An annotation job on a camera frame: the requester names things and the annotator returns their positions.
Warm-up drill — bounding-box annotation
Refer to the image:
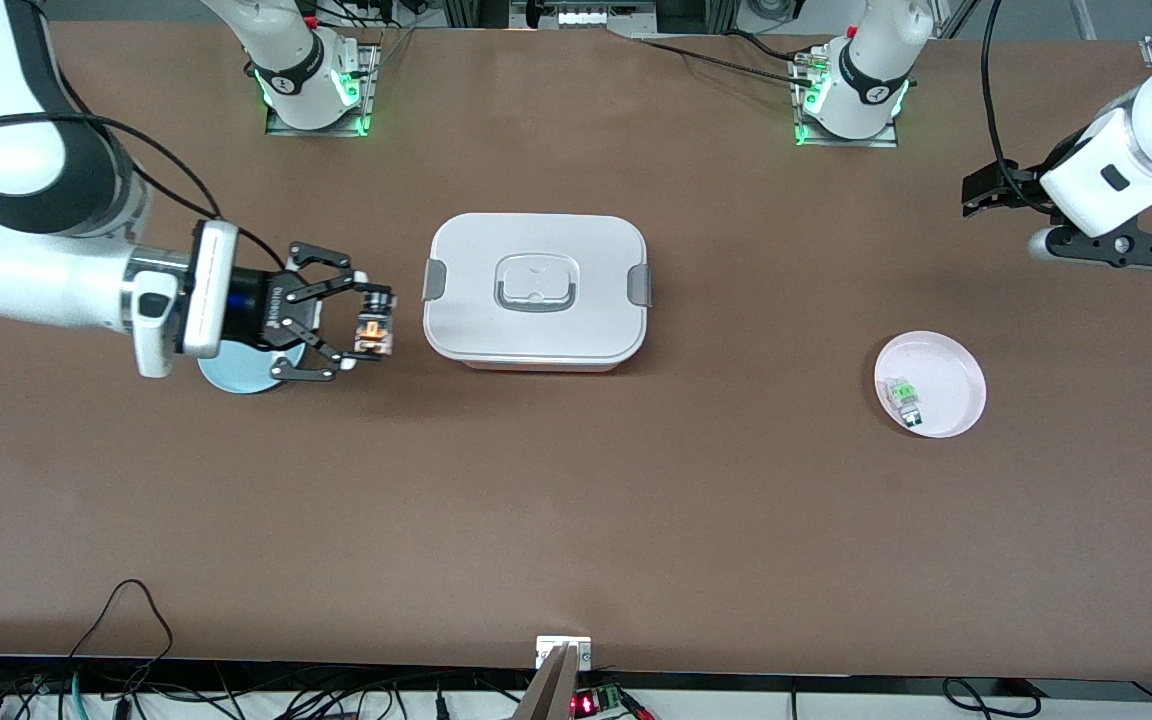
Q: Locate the orange and black switch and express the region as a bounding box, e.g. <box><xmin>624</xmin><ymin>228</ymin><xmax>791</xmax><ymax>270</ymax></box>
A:
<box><xmin>354</xmin><ymin>296</ymin><xmax>397</xmax><ymax>357</ymax></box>

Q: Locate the white lidded lunch box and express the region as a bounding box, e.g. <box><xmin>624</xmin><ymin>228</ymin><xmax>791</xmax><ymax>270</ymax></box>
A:
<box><xmin>422</xmin><ymin>212</ymin><xmax>653</xmax><ymax>374</ymax></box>

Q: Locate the light blue round plate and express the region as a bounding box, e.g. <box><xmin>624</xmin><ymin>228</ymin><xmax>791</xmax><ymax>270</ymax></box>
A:
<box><xmin>198</xmin><ymin>345</ymin><xmax>283</xmax><ymax>395</ymax></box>

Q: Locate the pink round plate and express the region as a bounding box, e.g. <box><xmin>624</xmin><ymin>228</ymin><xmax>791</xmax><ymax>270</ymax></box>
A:
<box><xmin>873</xmin><ymin>330</ymin><xmax>988</xmax><ymax>439</ymax></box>

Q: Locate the red display circuit board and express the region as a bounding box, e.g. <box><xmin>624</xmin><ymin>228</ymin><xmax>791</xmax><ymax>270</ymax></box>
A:
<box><xmin>570</xmin><ymin>684</ymin><xmax>629</xmax><ymax>717</ymax></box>

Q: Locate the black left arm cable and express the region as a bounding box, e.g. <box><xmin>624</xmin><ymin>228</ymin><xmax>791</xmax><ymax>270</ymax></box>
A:
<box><xmin>979</xmin><ymin>0</ymin><xmax>1037</xmax><ymax>206</ymax></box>

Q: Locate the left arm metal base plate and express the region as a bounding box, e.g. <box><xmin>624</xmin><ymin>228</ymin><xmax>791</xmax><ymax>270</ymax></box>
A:
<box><xmin>791</xmin><ymin>45</ymin><xmax>900</xmax><ymax>149</ymax></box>

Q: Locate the green and white switch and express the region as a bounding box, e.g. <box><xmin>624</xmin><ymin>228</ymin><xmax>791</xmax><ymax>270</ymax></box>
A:
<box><xmin>886</xmin><ymin>377</ymin><xmax>927</xmax><ymax>428</ymax></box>

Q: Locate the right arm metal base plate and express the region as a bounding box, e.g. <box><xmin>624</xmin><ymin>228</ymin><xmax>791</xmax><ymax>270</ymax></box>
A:
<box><xmin>266</xmin><ymin>40</ymin><xmax>382</xmax><ymax>138</ymax></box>

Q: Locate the black looped table cable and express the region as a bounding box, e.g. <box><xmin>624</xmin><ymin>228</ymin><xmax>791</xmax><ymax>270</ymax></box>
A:
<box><xmin>66</xmin><ymin>579</ymin><xmax>175</xmax><ymax>691</ymax></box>

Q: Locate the black cable to arm base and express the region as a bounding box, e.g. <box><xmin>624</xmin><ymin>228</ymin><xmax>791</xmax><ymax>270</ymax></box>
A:
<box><xmin>636</xmin><ymin>32</ymin><xmax>819</xmax><ymax>87</ymax></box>

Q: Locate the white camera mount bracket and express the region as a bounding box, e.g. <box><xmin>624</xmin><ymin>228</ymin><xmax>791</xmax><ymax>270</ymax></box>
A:
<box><xmin>536</xmin><ymin>636</ymin><xmax>593</xmax><ymax>671</ymax></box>

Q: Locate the grey camera mount bar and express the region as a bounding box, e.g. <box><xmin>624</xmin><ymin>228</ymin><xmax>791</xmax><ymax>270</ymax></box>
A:
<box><xmin>511</xmin><ymin>645</ymin><xmax>582</xmax><ymax>720</ymax></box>

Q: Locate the black coiled cable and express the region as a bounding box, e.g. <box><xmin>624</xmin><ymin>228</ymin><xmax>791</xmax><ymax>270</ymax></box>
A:
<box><xmin>941</xmin><ymin>677</ymin><xmax>1042</xmax><ymax>719</ymax></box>

